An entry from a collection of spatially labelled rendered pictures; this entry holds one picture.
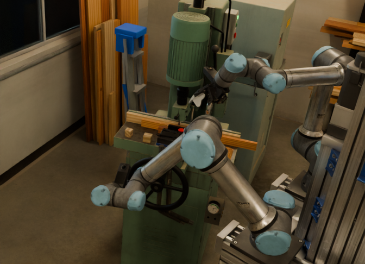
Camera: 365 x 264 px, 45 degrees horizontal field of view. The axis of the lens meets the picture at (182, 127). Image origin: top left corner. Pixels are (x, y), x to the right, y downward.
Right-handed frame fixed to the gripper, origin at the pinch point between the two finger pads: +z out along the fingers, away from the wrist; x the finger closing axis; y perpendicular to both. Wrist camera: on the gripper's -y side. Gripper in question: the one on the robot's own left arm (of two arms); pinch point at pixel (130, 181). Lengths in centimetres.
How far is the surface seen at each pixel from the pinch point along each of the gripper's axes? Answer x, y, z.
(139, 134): -6.2, -20.4, 23.5
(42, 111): -116, -23, 118
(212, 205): 34.8, 8.0, 24.5
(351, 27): 105, -126, 186
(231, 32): 30, -78, 34
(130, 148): -8.9, -13.5, 19.3
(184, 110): 15.2, -35.6, 20.9
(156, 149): 7.6, -15.8, 7.5
